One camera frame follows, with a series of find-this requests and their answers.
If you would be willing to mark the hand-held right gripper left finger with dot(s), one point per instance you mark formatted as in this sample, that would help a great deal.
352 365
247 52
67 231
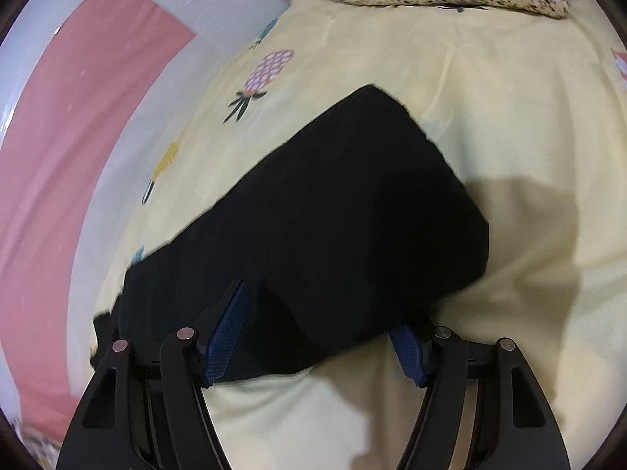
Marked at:
226 333

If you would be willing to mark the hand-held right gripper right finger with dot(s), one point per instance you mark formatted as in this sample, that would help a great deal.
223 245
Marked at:
409 352

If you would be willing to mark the black garment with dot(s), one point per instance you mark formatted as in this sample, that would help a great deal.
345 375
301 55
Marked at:
313 235

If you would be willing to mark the yellow pineapple print bed sheet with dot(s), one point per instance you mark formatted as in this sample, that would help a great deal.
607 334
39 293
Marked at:
490 122

